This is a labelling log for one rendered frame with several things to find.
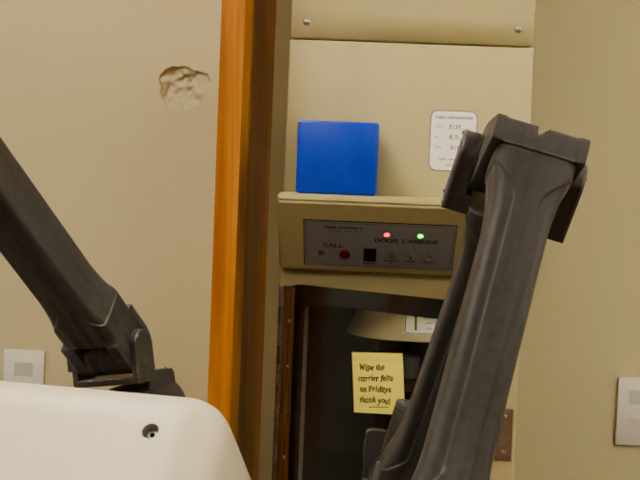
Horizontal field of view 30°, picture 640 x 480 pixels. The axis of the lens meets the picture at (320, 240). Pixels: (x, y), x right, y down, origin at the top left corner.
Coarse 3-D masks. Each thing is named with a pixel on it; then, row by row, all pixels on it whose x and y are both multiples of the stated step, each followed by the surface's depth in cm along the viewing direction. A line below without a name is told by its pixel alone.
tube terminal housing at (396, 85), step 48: (336, 48) 157; (384, 48) 156; (432, 48) 156; (480, 48) 156; (528, 48) 156; (288, 96) 157; (336, 96) 157; (384, 96) 157; (432, 96) 156; (480, 96) 156; (528, 96) 156; (288, 144) 157; (384, 144) 157; (384, 192) 157; (432, 192) 157; (384, 288) 158; (432, 288) 158
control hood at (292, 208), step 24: (288, 192) 147; (288, 216) 148; (312, 216) 148; (336, 216) 148; (360, 216) 148; (384, 216) 147; (408, 216) 147; (432, 216) 147; (456, 216) 147; (288, 240) 152; (456, 240) 150; (288, 264) 155
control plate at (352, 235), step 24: (312, 240) 151; (336, 240) 151; (360, 240) 151; (384, 240) 151; (408, 240) 150; (432, 240) 150; (312, 264) 155; (336, 264) 154; (360, 264) 154; (384, 264) 154; (408, 264) 154; (432, 264) 153
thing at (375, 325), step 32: (320, 288) 154; (320, 320) 154; (352, 320) 151; (384, 320) 148; (416, 320) 145; (320, 352) 154; (384, 352) 148; (416, 352) 145; (320, 384) 154; (352, 384) 151; (320, 416) 154; (352, 416) 151; (384, 416) 148; (320, 448) 154; (352, 448) 151
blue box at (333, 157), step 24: (312, 120) 147; (312, 144) 147; (336, 144) 146; (360, 144) 146; (312, 168) 147; (336, 168) 147; (360, 168) 146; (312, 192) 147; (336, 192) 147; (360, 192) 147
